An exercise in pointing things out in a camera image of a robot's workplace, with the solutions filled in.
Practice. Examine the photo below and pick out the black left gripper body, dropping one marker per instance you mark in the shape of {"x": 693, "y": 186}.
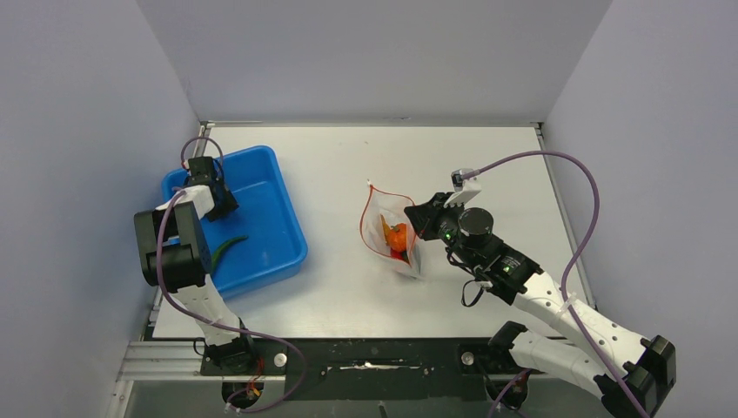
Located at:
{"x": 224, "y": 205}

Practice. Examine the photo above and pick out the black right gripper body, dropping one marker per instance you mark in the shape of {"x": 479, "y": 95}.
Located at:
{"x": 448, "y": 227}

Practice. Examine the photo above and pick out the orange toy pumpkin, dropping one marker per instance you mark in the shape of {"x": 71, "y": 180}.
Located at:
{"x": 398, "y": 238}

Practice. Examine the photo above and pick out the red toy chili pepper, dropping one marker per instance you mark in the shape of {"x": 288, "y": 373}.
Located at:
{"x": 402, "y": 256}

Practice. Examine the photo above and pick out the golden fried nugget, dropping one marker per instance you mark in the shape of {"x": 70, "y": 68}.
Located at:
{"x": 387, "y": 230}

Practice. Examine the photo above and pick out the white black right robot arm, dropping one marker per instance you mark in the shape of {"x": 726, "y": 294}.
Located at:
{"x": 630, "y": 374}

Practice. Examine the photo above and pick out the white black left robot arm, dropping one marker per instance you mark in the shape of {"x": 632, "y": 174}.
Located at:
{"x": 175, "y": 257}

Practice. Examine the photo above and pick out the blue plastic bin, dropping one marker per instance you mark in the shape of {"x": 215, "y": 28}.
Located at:
{"x": 275, "y": 247}

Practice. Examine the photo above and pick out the green toy chili pepper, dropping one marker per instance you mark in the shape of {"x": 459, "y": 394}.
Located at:
{"x": 218, "y": 255}

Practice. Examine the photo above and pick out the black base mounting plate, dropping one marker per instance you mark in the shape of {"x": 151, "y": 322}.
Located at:
{"x": 409, "y": 369}

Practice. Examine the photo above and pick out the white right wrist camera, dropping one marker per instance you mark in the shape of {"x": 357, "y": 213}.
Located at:
{"x": 465, "y": 187}

